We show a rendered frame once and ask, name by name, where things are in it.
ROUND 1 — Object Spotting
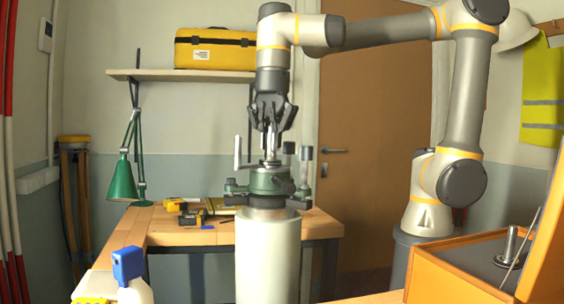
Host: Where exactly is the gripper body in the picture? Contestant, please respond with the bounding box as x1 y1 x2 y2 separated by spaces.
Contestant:
251 68 293 116

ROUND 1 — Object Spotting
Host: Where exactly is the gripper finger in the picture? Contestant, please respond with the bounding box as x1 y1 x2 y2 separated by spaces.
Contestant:
270 100 300 160
246 101 271 152

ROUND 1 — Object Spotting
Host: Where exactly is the silver receiver adapter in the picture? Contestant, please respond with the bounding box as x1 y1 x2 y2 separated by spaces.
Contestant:
259 131 284 169

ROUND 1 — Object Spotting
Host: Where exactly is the yellow instrument case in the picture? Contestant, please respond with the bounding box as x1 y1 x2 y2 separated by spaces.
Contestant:
173 26 258 72

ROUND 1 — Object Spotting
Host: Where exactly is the green tribrach body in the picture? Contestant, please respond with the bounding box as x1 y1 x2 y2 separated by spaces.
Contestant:
222 164 315 211

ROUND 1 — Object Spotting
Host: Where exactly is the black round plummet knob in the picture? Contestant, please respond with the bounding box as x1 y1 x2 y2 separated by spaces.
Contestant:
271 174 298 197

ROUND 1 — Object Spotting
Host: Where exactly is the white round pillar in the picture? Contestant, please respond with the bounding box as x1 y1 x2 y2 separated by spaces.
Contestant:
234 204 304 304

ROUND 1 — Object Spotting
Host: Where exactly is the orange open carrying case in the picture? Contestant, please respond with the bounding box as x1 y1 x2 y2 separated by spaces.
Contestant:
402 135 564 304

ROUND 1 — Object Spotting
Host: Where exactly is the silver prism adapter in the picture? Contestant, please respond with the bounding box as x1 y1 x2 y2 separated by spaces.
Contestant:
492 224 526 271

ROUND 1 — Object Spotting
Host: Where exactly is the black topped footscrew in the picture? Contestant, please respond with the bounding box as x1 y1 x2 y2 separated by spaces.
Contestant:
281 140 297 168

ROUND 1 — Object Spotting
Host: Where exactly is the grey topped footscrew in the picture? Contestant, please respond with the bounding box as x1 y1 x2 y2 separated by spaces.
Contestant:
298 145 315 191

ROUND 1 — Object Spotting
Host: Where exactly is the green footscrew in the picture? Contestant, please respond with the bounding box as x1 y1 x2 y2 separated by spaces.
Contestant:
222 176 250 196

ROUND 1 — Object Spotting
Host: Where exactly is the brown wooden door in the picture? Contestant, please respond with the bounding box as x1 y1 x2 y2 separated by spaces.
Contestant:
314 0 435 275

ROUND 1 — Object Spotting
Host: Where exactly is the yellow tape measure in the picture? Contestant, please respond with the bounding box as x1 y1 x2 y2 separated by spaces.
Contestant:
162 196 189 213

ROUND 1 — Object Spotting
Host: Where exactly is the yellow black handheld meter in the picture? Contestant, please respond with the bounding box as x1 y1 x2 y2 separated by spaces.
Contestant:
177 209 209 227

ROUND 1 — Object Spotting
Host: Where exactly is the wooden workbench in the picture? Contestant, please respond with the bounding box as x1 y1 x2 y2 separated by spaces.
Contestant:
90 199 346 304

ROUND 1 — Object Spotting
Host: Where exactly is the green desk lamp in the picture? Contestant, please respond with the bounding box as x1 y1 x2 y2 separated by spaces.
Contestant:
105 107 156 209

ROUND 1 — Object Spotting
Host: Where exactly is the wooden survey tripod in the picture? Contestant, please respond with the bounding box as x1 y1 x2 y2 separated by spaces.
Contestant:
56 133 94 285

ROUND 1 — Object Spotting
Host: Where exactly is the white blue spray bottle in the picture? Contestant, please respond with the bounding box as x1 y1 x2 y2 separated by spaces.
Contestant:
110 244 156 304

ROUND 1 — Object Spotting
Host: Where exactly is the white box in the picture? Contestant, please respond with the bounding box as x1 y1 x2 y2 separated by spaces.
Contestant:
70 268 121 304

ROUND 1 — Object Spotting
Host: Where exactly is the white hard hat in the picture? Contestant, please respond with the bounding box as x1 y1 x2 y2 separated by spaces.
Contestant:
491 7 541 55

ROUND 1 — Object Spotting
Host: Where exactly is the red white range pole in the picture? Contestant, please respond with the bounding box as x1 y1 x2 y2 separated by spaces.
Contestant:
0 0 32 304
0 0 22 304

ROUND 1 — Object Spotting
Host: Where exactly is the yellow reflective safety vest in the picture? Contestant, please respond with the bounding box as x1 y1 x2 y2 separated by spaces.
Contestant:
517 29 564 150

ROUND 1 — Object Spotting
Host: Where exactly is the wooden wall shelf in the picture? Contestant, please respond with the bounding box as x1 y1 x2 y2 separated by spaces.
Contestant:
105 47 257 109

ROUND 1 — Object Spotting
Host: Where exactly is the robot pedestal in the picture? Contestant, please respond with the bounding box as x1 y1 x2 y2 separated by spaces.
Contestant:
389 222 460 292

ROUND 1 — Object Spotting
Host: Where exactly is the white wall conduit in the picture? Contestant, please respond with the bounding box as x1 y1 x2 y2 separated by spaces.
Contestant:
46 0 62 167

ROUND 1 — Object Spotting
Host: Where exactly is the white wall thermostat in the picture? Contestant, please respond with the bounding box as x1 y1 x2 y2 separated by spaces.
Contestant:
37 16 55 55

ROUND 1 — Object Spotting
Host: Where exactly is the white wall ledge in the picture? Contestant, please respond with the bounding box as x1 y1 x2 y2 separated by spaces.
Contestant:
14 164 61 196

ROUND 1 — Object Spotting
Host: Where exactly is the wooden coat hook rail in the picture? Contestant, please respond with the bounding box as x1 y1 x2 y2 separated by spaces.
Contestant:
534 16 564 37

